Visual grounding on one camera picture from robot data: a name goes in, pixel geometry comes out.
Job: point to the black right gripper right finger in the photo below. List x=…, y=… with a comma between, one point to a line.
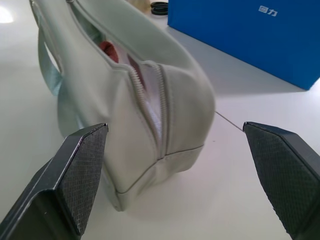
x=282, y=175

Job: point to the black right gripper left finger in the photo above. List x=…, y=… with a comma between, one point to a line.
x=75, y=180

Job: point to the light green zippered bag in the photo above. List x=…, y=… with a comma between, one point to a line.
x=140, y=105

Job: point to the blue cardboard box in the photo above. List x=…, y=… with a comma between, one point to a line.
x=247, y=37

